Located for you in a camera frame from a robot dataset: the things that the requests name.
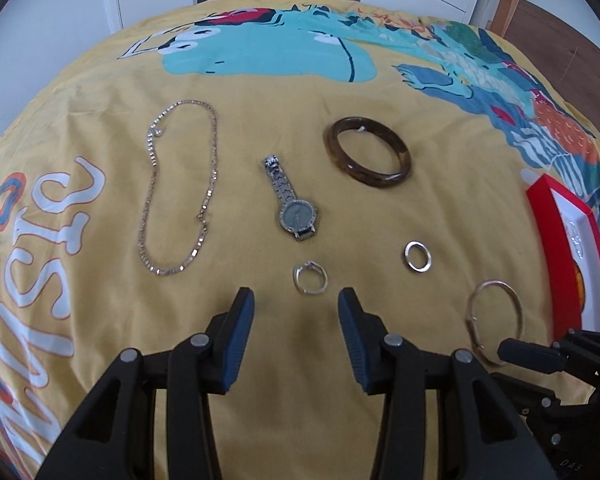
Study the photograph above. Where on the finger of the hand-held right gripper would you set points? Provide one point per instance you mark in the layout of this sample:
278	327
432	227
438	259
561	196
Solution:
522	389
527	355

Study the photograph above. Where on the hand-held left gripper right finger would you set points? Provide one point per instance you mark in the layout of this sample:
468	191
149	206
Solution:
352	341

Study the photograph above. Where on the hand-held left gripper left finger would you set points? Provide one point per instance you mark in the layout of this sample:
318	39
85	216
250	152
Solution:
241	330

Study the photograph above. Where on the thin silver bangle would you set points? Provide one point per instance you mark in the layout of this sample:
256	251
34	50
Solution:
471	310

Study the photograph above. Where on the orange jewelry piece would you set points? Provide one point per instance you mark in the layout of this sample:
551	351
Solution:
580	280

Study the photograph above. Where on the red and white jewelry tray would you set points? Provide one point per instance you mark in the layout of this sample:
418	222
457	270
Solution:
555	240

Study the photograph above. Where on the silver earrings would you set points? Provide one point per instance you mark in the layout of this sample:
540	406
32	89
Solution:
575	237

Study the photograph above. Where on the silver wristwatch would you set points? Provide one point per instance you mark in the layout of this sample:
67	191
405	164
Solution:
296	214

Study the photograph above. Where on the brown glossy bangle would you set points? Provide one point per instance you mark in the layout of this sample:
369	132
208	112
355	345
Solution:
347	165

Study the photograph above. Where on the yellow printed blanket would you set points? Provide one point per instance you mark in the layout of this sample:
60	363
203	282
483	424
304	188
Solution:
260	105

